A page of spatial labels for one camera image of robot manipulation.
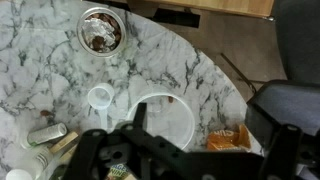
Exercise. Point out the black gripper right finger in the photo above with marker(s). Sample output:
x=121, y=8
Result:
x=281, y=153

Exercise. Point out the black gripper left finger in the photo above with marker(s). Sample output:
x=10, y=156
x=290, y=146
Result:
x=146, y=140

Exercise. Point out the clear plastic cup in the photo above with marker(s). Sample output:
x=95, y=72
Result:
x=166, y=123

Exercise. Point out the yellow green card pack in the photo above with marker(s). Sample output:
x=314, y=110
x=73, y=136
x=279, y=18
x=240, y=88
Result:
x=119, y=172

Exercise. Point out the small brown nut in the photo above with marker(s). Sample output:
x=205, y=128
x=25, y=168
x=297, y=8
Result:
x=46, y=113
x=170, y=99

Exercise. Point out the dark grey office chair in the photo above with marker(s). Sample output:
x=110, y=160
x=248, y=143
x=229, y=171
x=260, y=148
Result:
x=293, y=100

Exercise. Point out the orange snack bag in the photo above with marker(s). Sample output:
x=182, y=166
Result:
x=226, y=140

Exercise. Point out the small wooden block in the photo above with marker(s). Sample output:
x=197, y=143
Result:
x=68, y=154
x=65, y=141

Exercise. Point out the silver tube white cap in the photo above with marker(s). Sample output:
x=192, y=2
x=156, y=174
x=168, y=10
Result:
x=46, y=133

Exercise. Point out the white pill bottle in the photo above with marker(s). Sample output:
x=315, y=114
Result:
x=36, y=163

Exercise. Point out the light wooden desk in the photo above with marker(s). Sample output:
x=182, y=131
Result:
x=213, y=6

